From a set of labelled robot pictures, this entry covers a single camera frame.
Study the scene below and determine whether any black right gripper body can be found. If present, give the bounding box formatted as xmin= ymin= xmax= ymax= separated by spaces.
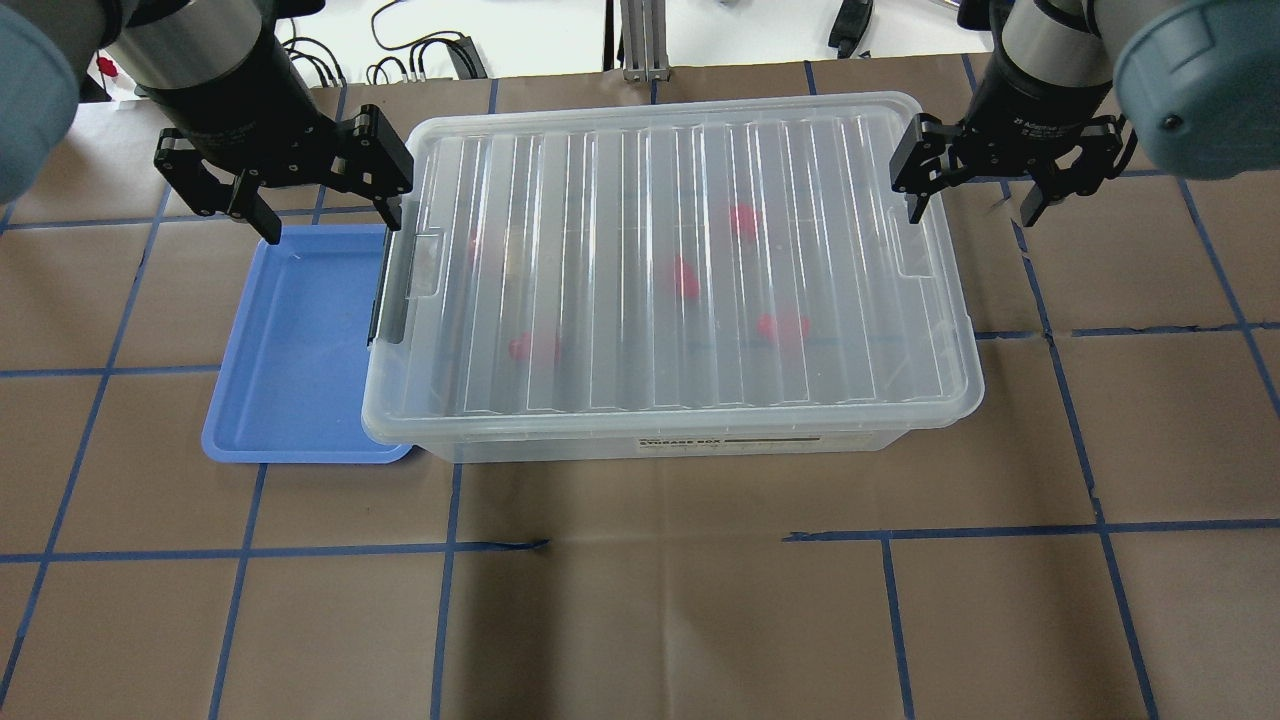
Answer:
xmin=890 ymin=70 xmax=1128 ymax=196

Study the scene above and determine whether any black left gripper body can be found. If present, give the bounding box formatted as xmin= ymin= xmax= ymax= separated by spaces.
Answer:
xmin=134 ymin=20 xmax=413 ymax=215

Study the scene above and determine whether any red block with knob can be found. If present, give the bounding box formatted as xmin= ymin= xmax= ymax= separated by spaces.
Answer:
xmin=507 ymin=332 xmax=562 ymax=366

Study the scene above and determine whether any clear plastic box lid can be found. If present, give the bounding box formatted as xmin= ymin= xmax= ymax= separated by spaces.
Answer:
xmin=362 ymin=91 xmax=986 ymax=447

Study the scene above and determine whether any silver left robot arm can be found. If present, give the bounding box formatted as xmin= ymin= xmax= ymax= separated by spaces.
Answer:
xmin=1 ymin=1 xmax=413 ymax=243

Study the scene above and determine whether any red block under lid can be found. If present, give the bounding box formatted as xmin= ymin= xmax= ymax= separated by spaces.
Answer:
xmin=671 ymin=255 xmax=701 ymax=301
xmin=755 ymin=313 xmax=812 ymax=348
xmin=730 ymin=202 xmax=760 ymax=243

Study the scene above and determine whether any blue plastic tray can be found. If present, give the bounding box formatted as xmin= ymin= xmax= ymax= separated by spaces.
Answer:
xmin=201 ymin=224 xmax=410 ymax=465

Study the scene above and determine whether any clear plastic storage box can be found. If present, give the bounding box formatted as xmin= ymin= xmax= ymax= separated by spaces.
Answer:
xmin=420 ymin=429 xmax=908 ymax=464

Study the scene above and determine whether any brown paper table cover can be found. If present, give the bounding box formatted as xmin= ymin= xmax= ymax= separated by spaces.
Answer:
xmin=1 ymin=102 xmax=1279 ymax=719

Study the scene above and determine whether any black box latch handle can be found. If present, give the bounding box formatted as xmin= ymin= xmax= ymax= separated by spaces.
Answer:
xmin=367 ymin=228 xmax=415 ymax=347

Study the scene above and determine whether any aluminium frame post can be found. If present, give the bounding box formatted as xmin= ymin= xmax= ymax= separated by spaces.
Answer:
xmin=620 ymin=0 xmax=671 ymax=83

